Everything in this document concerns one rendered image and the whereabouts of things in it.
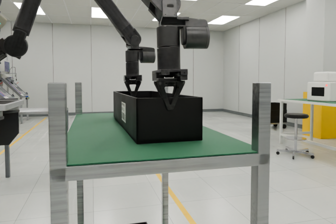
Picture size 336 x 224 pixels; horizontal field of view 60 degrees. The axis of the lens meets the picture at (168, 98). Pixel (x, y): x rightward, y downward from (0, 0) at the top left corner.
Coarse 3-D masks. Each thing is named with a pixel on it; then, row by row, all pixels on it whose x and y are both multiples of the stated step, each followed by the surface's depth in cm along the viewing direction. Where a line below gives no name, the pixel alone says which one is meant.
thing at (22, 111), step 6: (18, 108) 330; (24, 108) 330; (30, 108) 330; (36, 108) 330; (42, 108) 330; (6, 150) 334; (6, 156) 334; (6, 162) 335; (6, 168) 335; (6, 174) 335
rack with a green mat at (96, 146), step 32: (64, 96) 52; (256, 96) 63; (64, 128) 52; (96, 128) 94; (256, 128) 63; (64, 160) 53; (96, 160) 56; (128, 160) 56; (160, 160) 57; (192, 160) 59; (224, 160) 61; (256, 160) 63; (64, 192) 53; (256, 192) 63
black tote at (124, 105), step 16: (128, 96) 81; (144, 96) 128; (192, 96) 80; (128, 112) 82; (144, 112) 70; (160, 112) 72; (176, 112) 73; (192, 112) 74; (128, 128) 82; (144, 128) 71; (160, 128) 72; (176, 128) 73; (192, 128) 74
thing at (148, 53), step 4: (132, 36) 120; (136, 36) 120; (132, 40) 120; (136, 40) 121; (132, 44) 121; (136, 44) 121; (144, 48) 125; (148, 48) 126; (152, 48) 127; (144, 52) 125; (148, 52) 126; (152, 52) 127; (144, 56) 125; (148, 56) 126; (152, 56) 126; (144, 60) 126; (148, 60) 127; (152, 60) 127
